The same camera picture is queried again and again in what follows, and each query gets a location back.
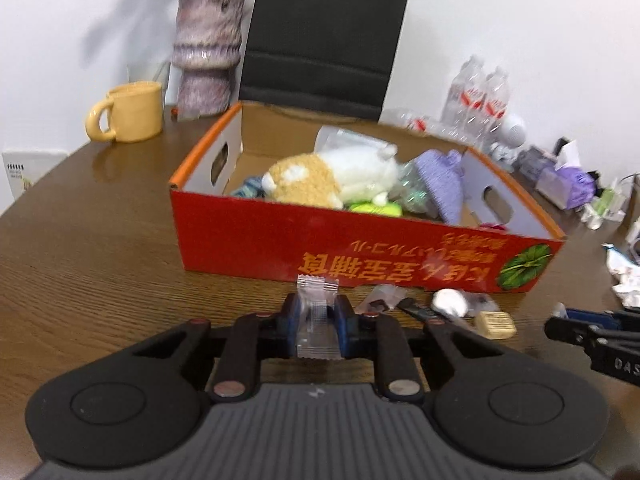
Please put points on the crumpled white tissue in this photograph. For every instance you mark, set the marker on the crumpled white tissue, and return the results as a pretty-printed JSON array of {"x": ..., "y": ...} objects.
[{"x": 626, "y": 280}]

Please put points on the black paper bag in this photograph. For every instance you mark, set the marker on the black paper bag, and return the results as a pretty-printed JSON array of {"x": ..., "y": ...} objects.
[{"x": 325, "y": 40}]

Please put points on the white toy robot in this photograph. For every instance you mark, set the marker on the white toy robot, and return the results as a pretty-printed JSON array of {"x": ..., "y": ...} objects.
[{"x": 512, "y": 132}]

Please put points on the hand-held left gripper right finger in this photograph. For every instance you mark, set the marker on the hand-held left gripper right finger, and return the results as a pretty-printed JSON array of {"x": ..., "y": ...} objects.
[{"x": 345, "y": 325}]

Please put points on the red cardboard box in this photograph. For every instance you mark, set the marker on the red cardboard box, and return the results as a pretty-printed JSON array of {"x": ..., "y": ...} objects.
[{"x": 260, "y": 245}]

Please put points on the orange white plush dog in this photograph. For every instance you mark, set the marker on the orange white plush dog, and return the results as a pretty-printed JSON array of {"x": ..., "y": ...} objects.
[{"x": 325, "y": 175}]

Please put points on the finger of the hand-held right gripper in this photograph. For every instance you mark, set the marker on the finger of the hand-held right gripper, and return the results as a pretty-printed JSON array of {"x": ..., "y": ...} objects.
[
  {"x": 595, "y": 314},
  {"x": 570, "y": 330}
]

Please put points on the clear water bottle red label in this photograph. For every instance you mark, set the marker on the clear water bottle red label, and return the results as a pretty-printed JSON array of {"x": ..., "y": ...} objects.
[
  {"x": 465, "y": 92},
  {"x": 494, "y": 102}
]

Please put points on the small grey packet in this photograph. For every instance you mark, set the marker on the small grey packet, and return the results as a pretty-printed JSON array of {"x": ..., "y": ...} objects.
[{"x": 481, "y": 304}]

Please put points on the blue snack packet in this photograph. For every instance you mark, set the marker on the blue snack packet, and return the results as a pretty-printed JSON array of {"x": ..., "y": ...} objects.
[{"x": 250, "y": 187}]

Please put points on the small pink item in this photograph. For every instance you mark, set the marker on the small pink item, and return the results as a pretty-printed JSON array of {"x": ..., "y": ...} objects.
[{"x": 492, "y": 227}]

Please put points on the clear wrapper brown candy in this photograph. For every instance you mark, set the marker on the clear wrapper brown candy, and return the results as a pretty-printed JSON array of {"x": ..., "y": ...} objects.
[{"x": 381, "y": 301}]

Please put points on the green packet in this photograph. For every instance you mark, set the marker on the green packet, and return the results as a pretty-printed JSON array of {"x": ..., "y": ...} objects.
[{"x": 375, "y": 207}]

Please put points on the green white desk organiser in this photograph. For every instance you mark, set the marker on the green white desk organiser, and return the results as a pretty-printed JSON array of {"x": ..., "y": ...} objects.
[{"x": 605, "y": 205}]

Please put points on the translucent white plastic bottle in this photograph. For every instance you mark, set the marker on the translucent white plastic bottle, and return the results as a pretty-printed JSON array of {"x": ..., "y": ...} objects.
[{"x": 350, "y": 139}]

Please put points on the clear plastic bag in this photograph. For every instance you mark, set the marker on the clear plastic bag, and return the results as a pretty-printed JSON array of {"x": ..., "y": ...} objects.
[{"x": 410, "y": 187}]

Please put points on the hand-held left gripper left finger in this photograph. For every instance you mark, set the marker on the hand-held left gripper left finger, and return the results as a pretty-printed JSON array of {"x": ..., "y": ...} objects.
[{"x": 291, "y": 325}]

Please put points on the purple tissue pack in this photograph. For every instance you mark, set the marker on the purple tissue pack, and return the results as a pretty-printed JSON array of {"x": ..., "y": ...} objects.
[{"x": 567, "y": 183}]

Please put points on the mottled purple ceramic vase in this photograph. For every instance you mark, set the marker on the mottled purple ceramic vase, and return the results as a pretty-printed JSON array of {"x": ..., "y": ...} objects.
[{"x": 207, "y": 55}]

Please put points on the small cream yellow packet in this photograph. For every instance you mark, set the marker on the small cream yellow packet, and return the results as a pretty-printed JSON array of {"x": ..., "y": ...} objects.
[{"x": 495, "y": 323}]

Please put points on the yellow mug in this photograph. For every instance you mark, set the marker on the yellow mug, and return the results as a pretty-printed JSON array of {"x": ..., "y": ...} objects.
[{"x": 132, "y": 112}]

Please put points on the white booklet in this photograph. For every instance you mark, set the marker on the white booklet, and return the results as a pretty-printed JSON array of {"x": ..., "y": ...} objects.
[{"x": 25, "y": 172}]

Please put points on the crushed clear water bottle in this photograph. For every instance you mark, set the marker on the crushed clear water bottle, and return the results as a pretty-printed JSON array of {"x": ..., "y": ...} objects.
[{"x": 415, "y": 121}]

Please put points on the black wrapper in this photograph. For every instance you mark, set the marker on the black wrapper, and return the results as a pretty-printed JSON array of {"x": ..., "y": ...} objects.
[{"x": 417, "y": 310}]

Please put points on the small grey box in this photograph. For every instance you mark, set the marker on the small grey box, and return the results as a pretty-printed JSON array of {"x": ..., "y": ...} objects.
[{"x": 532, "y": 161}]

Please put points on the purple fabric pouch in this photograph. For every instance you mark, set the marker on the purple fabric pouch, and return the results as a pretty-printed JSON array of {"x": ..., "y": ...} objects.
[{"x": 442, "y": 182}]

